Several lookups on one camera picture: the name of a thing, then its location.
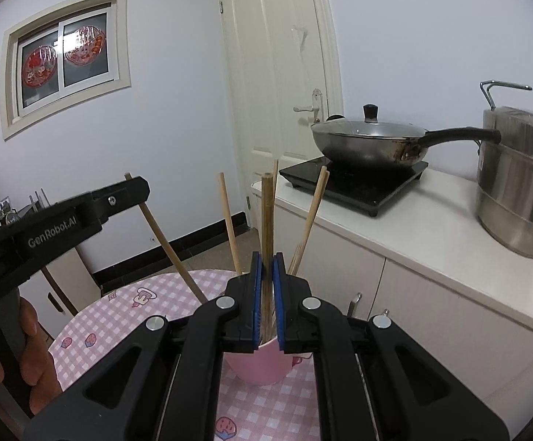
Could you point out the person's left hand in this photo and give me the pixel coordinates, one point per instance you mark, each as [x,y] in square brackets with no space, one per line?
[36,358]

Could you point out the bunch of wooden chopsticks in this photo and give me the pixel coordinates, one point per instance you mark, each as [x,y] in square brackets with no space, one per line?
[229,220]

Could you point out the cream framed window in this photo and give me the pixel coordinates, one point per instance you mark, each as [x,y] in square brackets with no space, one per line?
[59,64]

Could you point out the small photo frame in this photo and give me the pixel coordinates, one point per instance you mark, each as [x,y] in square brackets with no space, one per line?
[3,207]

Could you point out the cream panel door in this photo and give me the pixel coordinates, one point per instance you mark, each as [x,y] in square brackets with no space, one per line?
[266,101]

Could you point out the single wooden chopstick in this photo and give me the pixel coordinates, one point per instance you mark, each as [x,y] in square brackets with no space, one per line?
[170,252]

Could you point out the stainless steel steamer pot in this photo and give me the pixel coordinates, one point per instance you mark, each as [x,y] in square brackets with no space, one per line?
[514,183]

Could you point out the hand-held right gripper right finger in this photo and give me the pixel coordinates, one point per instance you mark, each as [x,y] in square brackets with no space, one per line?
[279,303]

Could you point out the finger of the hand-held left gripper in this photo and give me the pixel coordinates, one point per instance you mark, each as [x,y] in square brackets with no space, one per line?
[124,195]

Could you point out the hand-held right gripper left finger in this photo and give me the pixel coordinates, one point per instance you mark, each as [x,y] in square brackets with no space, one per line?
[257,303]

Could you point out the pink checked tablecloth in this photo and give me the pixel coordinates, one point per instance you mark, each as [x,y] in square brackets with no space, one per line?
[110,321]

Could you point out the glass wok lid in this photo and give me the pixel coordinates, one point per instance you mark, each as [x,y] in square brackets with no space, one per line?
[376,129]

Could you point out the pink cup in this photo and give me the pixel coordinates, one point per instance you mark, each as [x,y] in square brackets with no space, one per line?
[257,370]

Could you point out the red round window decoration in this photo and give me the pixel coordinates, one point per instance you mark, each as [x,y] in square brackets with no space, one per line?
[83,46]
[40,66]

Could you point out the black induction cooker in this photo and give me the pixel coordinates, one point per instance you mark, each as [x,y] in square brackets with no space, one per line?
[362,189]

